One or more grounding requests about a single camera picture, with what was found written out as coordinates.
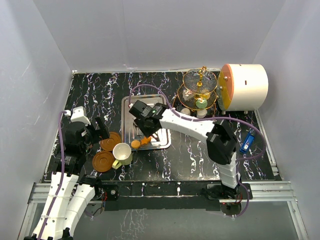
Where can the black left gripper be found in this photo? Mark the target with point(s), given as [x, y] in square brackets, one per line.
[103, 129]

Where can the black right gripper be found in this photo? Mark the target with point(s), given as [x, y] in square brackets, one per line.
[147, 132]

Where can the brown wooden coaster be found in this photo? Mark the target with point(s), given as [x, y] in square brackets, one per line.
[103, 161]
[109, 143]

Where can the silver metal tray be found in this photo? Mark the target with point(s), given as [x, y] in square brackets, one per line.
[130, 132]

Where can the orange fish-shaped cookie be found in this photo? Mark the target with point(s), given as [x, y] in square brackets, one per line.
[145, 140]

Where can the green ceramic cup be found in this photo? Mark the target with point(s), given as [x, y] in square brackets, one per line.
[122, 153]

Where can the round orange biscuit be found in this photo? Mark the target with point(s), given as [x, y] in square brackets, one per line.
[135, 144]

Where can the white rectangular cream cake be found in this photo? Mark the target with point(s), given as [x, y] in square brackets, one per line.
[187, 95]

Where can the white cream puff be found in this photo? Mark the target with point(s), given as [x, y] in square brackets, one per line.
[201, 113]

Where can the green dome cake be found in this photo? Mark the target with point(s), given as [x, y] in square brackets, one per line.
[201, 103]

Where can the yellow dome cake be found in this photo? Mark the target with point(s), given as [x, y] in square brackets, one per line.
[206, 96]

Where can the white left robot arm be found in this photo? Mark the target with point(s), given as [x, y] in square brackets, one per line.
[69, 194]

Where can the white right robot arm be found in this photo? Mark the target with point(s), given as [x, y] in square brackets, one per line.
[219, 139]

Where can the three-tier glass cake stand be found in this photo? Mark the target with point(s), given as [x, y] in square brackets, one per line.
[199, 81]

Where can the white cylindrical container orange lid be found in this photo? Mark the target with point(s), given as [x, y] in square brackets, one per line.
[242, 87]

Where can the blue clip object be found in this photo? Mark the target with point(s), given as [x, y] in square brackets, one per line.
[250, 137]

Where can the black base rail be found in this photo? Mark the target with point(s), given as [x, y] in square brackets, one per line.
[209, 195]

